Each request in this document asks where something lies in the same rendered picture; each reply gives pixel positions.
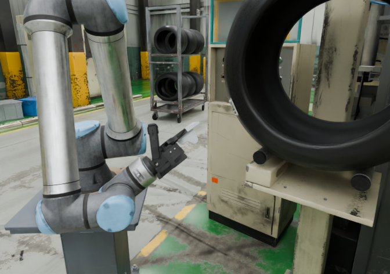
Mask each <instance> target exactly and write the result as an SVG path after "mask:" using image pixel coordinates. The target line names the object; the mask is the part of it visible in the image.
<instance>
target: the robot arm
mask: <svg viewBox="0 0 390 274"><path fill-rule="evenodd" d="M126 23H128V12H127V7H126V3H125V0H29V1H28V3H27V5H26V8H25V10H24V15H23V26H24V29H25V31H26V32H28V33H29V34H30V35H31V39H32V53H33V62H34V77H35V91H36V99H37V113H38V128H39V142H40V151H41V165H42V180H43V188H44V191H43V199H42V200H40V201H39V202H38V204H37V207H36V211H35V212H36V216H35V217H36V222H37V226H38V229H39V230H40V231H41V232H42V233H43V234H45V235H54V234H57V235H59V234H61V233H66V232H73V231H78V230H85V229H95V228H102V229H104V230H105V231H108V232H119V231H121V230H123V229H125V228H126V227H127V226H128V225H129V224H130V223H131V222H132V220H133V216H134V214H135V197H136V196H137V195H138V194H139V193H141V192H142V191H143V190H145V189H146V188H147V187H148V186H149V185H151V184H152V183H153V182H154V181H156V180H157V178H158V179H161V178H162V177H163V176H164V175H166V174H167V173H169V172H170V171H171V170H172V169H173V168H175V167H176V166H178V165H179V164H180V163H181V162H183V161H184V160H185V159H187V155H186V154H185V151H184V150H183V149H182V148H181V147H180V146H179V145H178V144H177V143H176V142H177V141H178V143H179V144H181V145H183V144H185V143H186V142H190V143H192V144H196V143H197V142H198V137H197V135H196V133H195V131H194V127H195V126H197V125H198V124H199V122H193V123H191V124H190V125H188V126H187V127H186V128H184V129H183V130H181V131H180V132H179V133H177V134H176V135H175V136H174V137H172V138H169V139H168V140H167V141H165V142H164V143H163V144H162V145H161V146H160V144H159V138H158V133H159V128H158V125H157V124H155V123H152V124H148V127H147V131H148V134H149V138H150V147H151V156H152V160H151V159H149V158H148V157H147V156H145V157H144V158H141V157H139V158H137V159H136V160H135V161H134V162H133V163H131V164H130V165H129V166H127V167H126V168H125V169H124V170H122V171H121V172H120V173H119V174H118V175H116V176H115V177H114V178H113V176H112V173H111V171H110V169H109V167H108V165H107V164H106V160H105V159H108V158H118V157H128V156H138V155H141V154H145V152H146V146H147V142H146V124H145V123H144V122H140V119H138V118H137V116H135V109H134V103H133V95H132V87H131V78H130V73H129V64H128V56H127V47H126V42H125V34H124V25H125V24H126ZM74 24H83V25H84V29H85V32H86V34H87V37H88V42H89V46H90V49H91V54H92V58H93V62H94V65H95V70H96V74H97V79H98V82H99V86H100V91H101V94H102V98H103V103H104V107H105V110H106V114H107V119H108V121H107V122H106V125H100V122H99V121H97V120H89V121H82V122H78V123H74V110H73V96H72V89H71V75H70V62H69V54H68V40H67V39H68V37H69V36H71V35H72V34H73V25H74ZM157 163H158V165H156V164H157ZM100 187H101V188H100ZM97 188H100V189H99V192H98V193H92V194H81V191H88V190H93V189H97Z"/></svg>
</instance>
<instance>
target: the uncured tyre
mask: <svg viewBox="0 0 390 274"><path fill-rule="evenodd" d="M327 1H330V0H244V2H243V3H242V5H241V6H240V9H239V10H238V12H237V14H236V16H235V18H234V20H233V23H232V26H231V28H230V31H229V35H228V38H227V41H226V47H225V55H224V78H225V85H226V91H227V95H228V98H229V99H230V98H231V99H232V101H233V104H234V106H235V108H236V110H237V113H238V115H237V118H238V120H239V121H240V123H241V124H242V126H243V127H244V129H245V130H246V131H247V132H248V133H249V134H250V136H251V137H252V138H253V139H254V140H255V141H256V142H258V143H259V144H260V145H261V146H262V147H263V148H265V149H266V150H267V151H269V152H271V153H272V154H274V155H275V156H277V157H279V158H281V159H283V160H285V161H288V162H289V163H292V164H295V165H298V166H301V167H305V168H310V169H313V170H321V171H354V170H361V169H365V168H370V167H374V166H377V165H380V164H383V163H387V162H389V161H390V104H389V105H388V106H387V107H385V108H384V109H382V110H380V111H379V112H377V113H375V114H373V115H370V116H368V117H365V118H361V119H359V120H354V121H344V122H335V121H326V120H322V119H319V118H316V117H313V116H311V115H309V114H307V113H305V112H304V111H302V110H301V109H300V108H298V107H297V106H296V105H295V104H294V103H293V102H292V101H291V100H290V98H289V97H288V96H287V94H286V92H285V90H284V88H283V86H282V83H281V79H280V74H279V59H280V52H281V49H282V46H283V44H284V41H285V39H286V37H287V35H288V33H289V32H290V30H291V29H292V28H293V26H294V25H295V24H296V23H297V21H298V20H299V19H300V18H302V17H303V16H304V15H305V14H307V13H308V12H309V11H310V10H312V9H313V8H315V7H317V6H319V5H321V4H323V3H325V2H327ZM380 1H383V2H386V3H388V4H389V5H390V0H380Z"/></svg>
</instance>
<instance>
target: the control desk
mask: <svg viewBox="0 0 390 274"><path fill-rule="evenodd" d="M316 46H317V45H314V44H299V43H284V44H283V46H282V49H281V52H280V59H279V74H280V79H281V83H282V86H283V88H284V90H285V92H286V94H287V96H288V97H289V98H290V100H291V101H292V102H293V103H294V104H295V105H296V106H297V107H298V108H300V109H301V110H302V111H304V112H305V113H307V114H308V112H309V103H310V94H311V88H312V79H313V70H314V65H315V56H316ZM225 47H226V44H209V45H208V102H209V103H208V133H207V209H208V210H209V213H208V218H209V219H211V220H213V221H215V222H218V223H220V224H223V225H225V226H227V227H229V228H232V229H234V230H236V231H238V232H240V233H243V234H245V235H247V236H249V237H252V238H254V239H256V240H259V241H261V242H263V243H265V244H268V245H270V246H272V247H274V248H275V247H276V245H277V244H278V242H279V241H280V239H281V237H282V236H283V235H284V233H285V231H286V230H287V228H288V227H289V225H290V223H291V222H292V221H293V216H294V213H295V212H296V210H297V203H295V202H293V201H289V200H286V199H283V198H281V197H277V196H274V195H271V194H268V193H265V192H262V191H259V190H256V189H253V188H249V187H246V186H245V172H246V165H247V164H249V163H250V162H252V161H253V154H254V153H255V152H256V151H257V150H259V149H260V148H262V146H261V145H260V144H259V143H258V142H256V141H255V140H254V139H253V138H252V137H251V136H250V134H249V133H248V132H247V131H246V130H245V129H244V127H243V126H242V124H241V123H240V121H239V120H238V118H237V116H235V114H234V112H233V109H232V107H231V105H230V103H229V98H228V94H227V91H226V85H225V78H224V55H225ZM212 177H214V178H217V179H218V183H215V182H212Z"/></svg>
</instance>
